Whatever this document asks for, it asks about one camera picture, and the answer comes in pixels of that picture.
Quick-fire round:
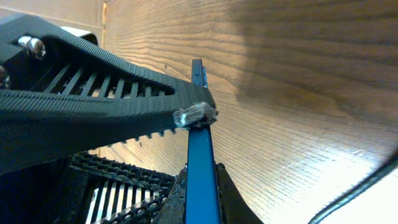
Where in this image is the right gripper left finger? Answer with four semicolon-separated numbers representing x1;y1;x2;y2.
152;168;187;224

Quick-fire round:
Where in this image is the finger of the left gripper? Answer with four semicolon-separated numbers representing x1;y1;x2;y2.
71;152;175;223
1;14;215;174

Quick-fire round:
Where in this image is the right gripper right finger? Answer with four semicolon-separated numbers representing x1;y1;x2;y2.
216;163;262;224

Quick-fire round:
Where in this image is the blue Galaxy smartphone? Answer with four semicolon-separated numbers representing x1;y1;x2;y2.
183;58;223;224

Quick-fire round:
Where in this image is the black USB charging cable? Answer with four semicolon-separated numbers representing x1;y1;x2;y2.
307;154;398;224

